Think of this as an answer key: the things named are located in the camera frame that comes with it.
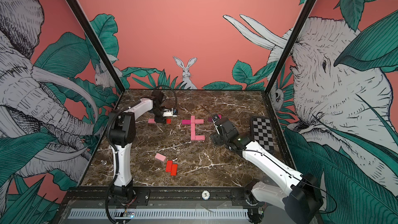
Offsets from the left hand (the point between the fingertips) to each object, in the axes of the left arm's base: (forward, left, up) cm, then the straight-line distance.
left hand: (164, 114), depth 104 cm
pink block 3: (-29, -1, -2) cm, 29 cm away
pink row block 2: (-17, -19, -1) cm, 26 cm away
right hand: (-21, -35, +14) cm, 43 cm away
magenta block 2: (-1, -39, -3) cm, 39 cm away
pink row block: (-11, -19, -1) cm, 22 cm away
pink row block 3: (-19, -24, -1) cm, 30 cm away
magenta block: (-7, -15, -1) cm, 16 cm away
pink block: (-5, +8, -1) cm, 10 cm away
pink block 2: (-4, -19, -2) cm, 20 cm away
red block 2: (-35, -6, 0) cm, 36 cm away
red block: (-5, -3, -1) cm, 6 cm away
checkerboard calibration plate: (-17, -63, +1) cm, 65 cm away
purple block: (-3, -31, -4) cm, 32 cm away
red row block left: (-37, -9, -1) cm, 38 cm away
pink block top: (-6, -24, -1) cm, 25 cm away
